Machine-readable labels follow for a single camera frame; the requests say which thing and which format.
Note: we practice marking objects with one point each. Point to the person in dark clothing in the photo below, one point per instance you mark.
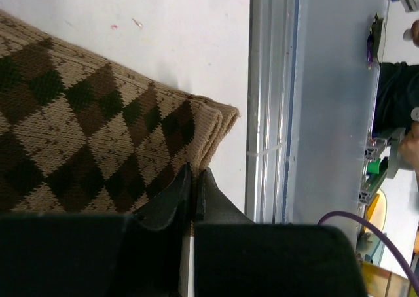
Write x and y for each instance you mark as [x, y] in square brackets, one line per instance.
[397, 106]

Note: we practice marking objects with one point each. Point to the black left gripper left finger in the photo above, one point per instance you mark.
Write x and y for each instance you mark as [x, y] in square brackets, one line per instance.
[169, 209]

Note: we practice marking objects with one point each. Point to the aluminium frame rail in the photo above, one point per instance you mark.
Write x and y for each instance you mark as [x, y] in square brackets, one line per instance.
[269, 97]

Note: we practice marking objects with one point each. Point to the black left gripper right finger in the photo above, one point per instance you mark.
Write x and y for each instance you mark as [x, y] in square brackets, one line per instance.
[212, 206]

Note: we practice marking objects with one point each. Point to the tan brown argyle sock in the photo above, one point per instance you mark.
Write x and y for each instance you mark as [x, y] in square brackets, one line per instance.
[82, 133]

